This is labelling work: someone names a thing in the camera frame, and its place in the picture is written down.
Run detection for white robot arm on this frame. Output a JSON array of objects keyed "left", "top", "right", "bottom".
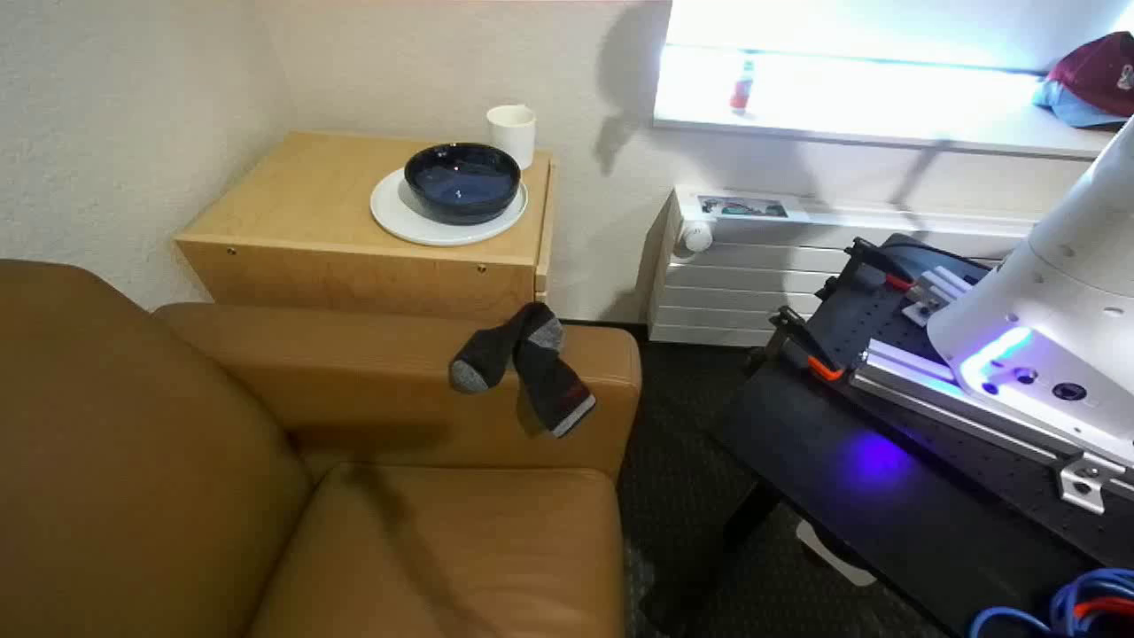
[{"left": 928, "top": 120, "right": 1134, "bottom": 463}]

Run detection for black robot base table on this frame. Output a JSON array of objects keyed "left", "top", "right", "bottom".
[{"left": 645, "top": 267, "right": 1134, "bottom": 633}]

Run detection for dark blue ceramic bowl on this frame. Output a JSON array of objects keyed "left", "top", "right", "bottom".
[{"left": 404, "top": 143, "right": 520, "bottom": 228}]

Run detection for light wooden nightstand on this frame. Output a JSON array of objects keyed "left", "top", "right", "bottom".
[{"left": 178, "top": 132, "right": 551, "bottom": 319}]

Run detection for white windowsill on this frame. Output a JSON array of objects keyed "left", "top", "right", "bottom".
[{"left": 652, "top": 47, "right": 1109, "bottom": 159}]

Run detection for grey black sock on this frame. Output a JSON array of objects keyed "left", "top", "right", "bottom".
[
  {"left": 512, "top": 317, "right": 596, "bottom": 441},
  {"left": 449, "top": 302, "right": 562, "bottom": 392}
]

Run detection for white paper cup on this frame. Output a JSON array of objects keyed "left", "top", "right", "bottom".
[{"left": 484, "top": 103, "right": 535, "bottom": 169}]

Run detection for white round plate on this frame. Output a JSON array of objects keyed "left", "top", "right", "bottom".
[{"left": 367, "top": 169, "right": 528, "bottom": 247}]

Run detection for small red spice bottle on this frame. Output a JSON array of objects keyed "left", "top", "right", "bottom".
[{"left": 730, "top": 54, "right": 753, "bottom": 116}]

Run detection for brown leather armchair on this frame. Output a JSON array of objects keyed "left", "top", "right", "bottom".
[{"left": 0, "top": 260, "right": 641, "bottom": 638}]

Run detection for maroon blue baseball cap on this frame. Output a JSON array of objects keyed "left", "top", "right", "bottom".
[{"left": 1035, "top": 33, "right": 1134, "bottom": 126}]

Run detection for white wall heater unit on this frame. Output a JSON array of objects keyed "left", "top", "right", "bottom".
[{"left": 648, "top": 185, "right": 1029, "bottom": 349}]

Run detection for orange handled clamp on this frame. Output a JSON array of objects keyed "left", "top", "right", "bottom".
[{"left": 772, "top": 304, "right": 843, "bottom": 385}]

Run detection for blue coiled cable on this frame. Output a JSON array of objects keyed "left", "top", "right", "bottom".
[{"left": 967, "top": 562, "right": 1134, "bottom": 638}]

